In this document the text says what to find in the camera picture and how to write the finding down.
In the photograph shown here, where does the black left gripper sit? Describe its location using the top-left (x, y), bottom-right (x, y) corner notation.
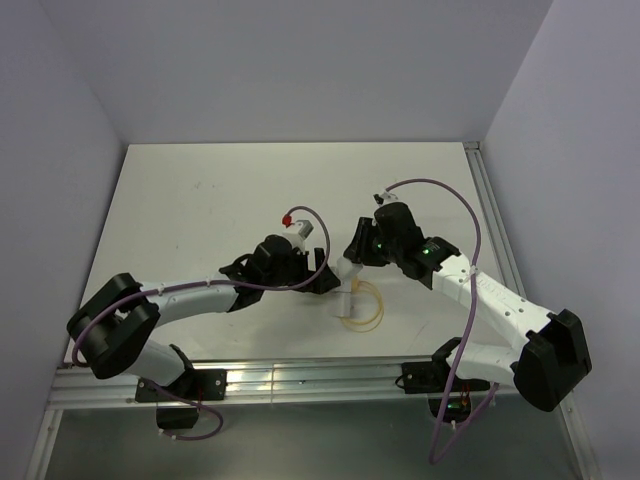
top-left (262, 246), bottom-right (340, 294)

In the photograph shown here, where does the white USB charger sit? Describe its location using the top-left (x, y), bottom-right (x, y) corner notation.
top-left (336, 256), bottom-right (363, 282)
top-left (333, 292), bottom-right (353, 319)

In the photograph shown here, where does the white cube socket adapter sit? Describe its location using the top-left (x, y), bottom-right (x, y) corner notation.
top-left (334, 277), bottom-right (358, 302)

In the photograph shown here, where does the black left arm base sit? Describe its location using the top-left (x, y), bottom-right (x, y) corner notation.
top-left (135, 369), bottom-right (227, 403)

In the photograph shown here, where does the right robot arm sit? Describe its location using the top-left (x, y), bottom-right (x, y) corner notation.
top-left (343, 202), bottom-right (592, 412)

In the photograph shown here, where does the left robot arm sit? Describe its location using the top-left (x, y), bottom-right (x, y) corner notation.
top-left (66, 235), bottom-right (341, 399)

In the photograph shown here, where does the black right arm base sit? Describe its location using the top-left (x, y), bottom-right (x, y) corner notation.
top-left (399, 360), bottom-right (490, 394)

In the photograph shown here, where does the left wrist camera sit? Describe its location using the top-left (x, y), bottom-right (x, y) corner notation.
top-left (281, 214), bottom-right (314, 252)

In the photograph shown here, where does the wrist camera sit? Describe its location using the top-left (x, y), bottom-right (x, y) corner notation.
top-left (373, 189), bottom-right (398, 207)
top-left (281, 214), bottom-right (314, 252)

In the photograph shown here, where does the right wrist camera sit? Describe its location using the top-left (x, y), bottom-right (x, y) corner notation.
top-left (373, 189), bottom-right (398, 207)

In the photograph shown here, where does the aluminium right rail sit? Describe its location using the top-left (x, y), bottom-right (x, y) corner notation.
top-left (463, 142), bottom-right (526, 295)

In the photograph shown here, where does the aluminium rail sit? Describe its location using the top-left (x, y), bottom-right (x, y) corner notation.
top-left (463, 142), bottom-right (526, 295)
top-left (48, 349), bottom-right (574, 409)

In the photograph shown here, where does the aluminium front rail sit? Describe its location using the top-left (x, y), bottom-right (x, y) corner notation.
top-left (48, 349), bottom-right (574, 409)

